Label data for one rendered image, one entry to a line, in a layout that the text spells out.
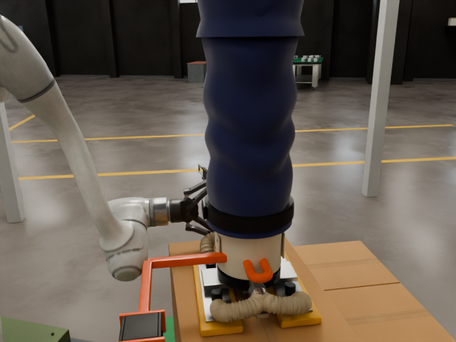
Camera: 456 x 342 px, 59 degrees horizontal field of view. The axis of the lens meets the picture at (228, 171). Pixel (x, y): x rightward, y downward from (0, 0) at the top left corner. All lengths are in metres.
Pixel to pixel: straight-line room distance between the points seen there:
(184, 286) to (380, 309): 0.93
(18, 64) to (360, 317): 1.45
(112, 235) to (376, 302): 1.17
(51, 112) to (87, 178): 0.18
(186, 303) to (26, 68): 0.68
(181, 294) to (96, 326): 1.55
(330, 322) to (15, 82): 0.92
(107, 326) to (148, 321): 1.82
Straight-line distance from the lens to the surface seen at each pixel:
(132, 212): 1.25
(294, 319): 1.03
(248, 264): 0.99
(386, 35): 4.14
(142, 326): 0.81
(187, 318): 1.07
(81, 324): 2.69
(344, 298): 1.86
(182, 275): 1.22
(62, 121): 1.10
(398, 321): 1.80
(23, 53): 1.03
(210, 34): 0.87
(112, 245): 1.14
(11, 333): 1.34
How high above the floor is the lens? 1.60
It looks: 19 degrees down
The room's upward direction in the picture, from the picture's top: 1 degrees counter-clockwise
